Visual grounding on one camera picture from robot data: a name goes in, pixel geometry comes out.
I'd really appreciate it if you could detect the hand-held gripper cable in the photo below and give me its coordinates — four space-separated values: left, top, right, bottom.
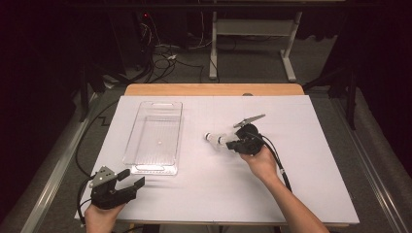
256 132 292 192
76 176 95 226

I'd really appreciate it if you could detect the right hand-held gripper cable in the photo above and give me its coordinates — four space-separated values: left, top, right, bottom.
256 132 292 192

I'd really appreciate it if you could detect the person's right hand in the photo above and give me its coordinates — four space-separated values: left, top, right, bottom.
240 146 282 183

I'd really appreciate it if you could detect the left hand-held gripper cable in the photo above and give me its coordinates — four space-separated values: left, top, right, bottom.
76 176 95 226

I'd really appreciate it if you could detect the tangle of floor cables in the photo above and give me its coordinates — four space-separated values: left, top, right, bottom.
139 13 208 83

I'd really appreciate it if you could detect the black floor cable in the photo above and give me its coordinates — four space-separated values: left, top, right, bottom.
75 98 120 178

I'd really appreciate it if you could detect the black metal stand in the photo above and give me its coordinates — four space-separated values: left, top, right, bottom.
302 64 361 130
77 61 130 122

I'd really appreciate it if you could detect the grey metal floor rail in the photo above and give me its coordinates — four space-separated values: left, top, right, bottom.
329 96 412 233
20 91 98 233

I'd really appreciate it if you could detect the clear plastic container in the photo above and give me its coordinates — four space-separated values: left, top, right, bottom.
121 100 184 177

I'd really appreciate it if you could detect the person's left hand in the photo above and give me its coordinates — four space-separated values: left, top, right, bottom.
85 203 125 233

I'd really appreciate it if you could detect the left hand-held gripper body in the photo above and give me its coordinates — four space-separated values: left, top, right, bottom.
88 165 137 211

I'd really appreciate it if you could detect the white table cover board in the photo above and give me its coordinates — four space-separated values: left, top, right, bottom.
74 94 361 226

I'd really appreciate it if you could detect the black computer case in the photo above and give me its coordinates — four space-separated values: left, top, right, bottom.
110 11 154 69

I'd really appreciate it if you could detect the white metal stand frame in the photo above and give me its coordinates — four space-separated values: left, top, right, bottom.
208 11 304 83

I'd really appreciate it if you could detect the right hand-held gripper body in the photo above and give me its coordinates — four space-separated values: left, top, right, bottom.
232 114 267 155

